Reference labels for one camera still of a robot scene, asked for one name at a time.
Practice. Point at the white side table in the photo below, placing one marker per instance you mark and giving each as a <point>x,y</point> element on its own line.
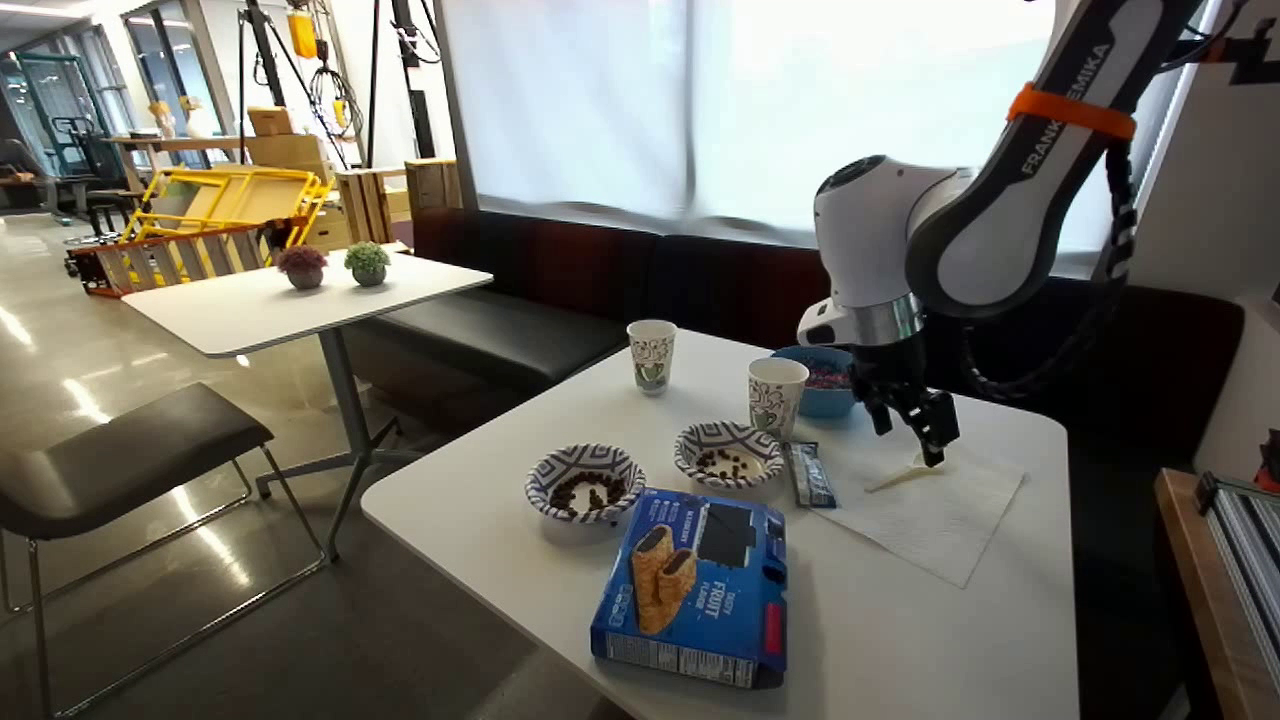
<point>267,301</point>

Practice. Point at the wooden shelf board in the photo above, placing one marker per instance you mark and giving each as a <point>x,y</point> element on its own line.
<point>1201,603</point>

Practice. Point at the white paper napkin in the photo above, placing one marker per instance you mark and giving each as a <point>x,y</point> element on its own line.
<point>945,523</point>

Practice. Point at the white window shade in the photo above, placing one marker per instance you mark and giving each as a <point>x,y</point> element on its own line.
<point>601,106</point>

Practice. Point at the black white patterned paper plate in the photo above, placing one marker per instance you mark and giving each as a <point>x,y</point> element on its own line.
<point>698,443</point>
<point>547,472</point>

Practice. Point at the cardboard box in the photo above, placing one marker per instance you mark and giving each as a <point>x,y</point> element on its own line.
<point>287,142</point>

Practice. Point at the blue bowl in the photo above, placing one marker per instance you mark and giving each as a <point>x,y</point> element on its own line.
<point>830,407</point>

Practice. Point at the colourful beads pile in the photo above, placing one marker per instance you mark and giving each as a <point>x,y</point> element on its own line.
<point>830,381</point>

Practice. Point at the red potted plant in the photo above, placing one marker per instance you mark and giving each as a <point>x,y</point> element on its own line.
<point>300,270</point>

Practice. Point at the patterned white paper cup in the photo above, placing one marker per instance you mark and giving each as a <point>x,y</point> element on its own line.
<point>779,396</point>
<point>653,354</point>

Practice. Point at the grey metal frame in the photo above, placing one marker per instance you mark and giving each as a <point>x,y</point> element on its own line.
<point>1245,532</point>

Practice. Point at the brown pieces pile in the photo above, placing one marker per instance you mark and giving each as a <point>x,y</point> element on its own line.
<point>726,464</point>
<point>586,497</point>

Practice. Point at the wooden crate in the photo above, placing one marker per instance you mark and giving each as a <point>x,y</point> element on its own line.
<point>383,200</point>

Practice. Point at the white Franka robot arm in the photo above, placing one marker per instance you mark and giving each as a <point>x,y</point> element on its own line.
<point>880,224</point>

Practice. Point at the black rod with orange band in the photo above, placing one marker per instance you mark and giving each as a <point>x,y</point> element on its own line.
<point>1245,63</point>

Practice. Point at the black seat metal chair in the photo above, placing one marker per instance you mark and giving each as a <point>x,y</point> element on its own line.
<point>123,444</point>

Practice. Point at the green potted plant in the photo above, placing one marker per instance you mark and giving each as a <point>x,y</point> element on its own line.
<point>370,265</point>

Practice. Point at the black bench sofa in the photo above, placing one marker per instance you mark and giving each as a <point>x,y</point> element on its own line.
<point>505,325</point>

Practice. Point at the blue snack box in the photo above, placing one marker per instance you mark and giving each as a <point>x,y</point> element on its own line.
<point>695,603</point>

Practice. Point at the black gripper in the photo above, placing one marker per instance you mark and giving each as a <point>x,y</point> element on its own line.
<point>898,371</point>

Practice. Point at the black tripod stand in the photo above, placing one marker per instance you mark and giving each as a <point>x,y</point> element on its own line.
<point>259,66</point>

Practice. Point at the yellow metal rack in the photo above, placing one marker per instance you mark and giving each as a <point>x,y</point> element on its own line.
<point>215,200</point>

